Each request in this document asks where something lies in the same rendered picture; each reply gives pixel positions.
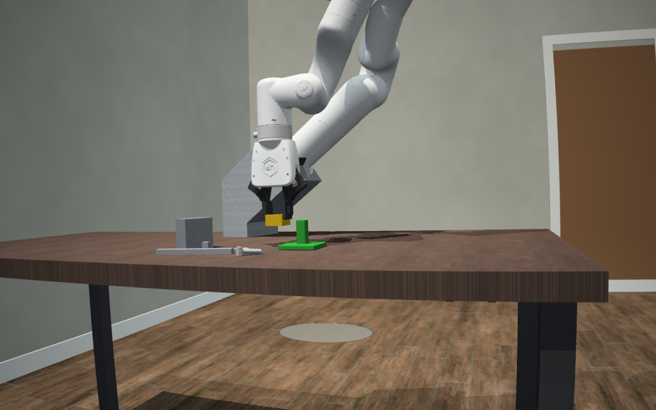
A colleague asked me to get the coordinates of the grey flat bar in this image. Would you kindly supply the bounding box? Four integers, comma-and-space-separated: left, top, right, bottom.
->
156, 248, 234, 255

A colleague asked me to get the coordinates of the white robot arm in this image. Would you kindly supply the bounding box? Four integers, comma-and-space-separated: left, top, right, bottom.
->
253, 0, 413, 179

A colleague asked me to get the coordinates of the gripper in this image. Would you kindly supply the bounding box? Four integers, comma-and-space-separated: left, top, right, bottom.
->
248, 138, 307, 220

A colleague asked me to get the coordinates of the yellow square nut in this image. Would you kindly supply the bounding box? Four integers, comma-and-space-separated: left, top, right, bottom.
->
265, 214, 290, 226

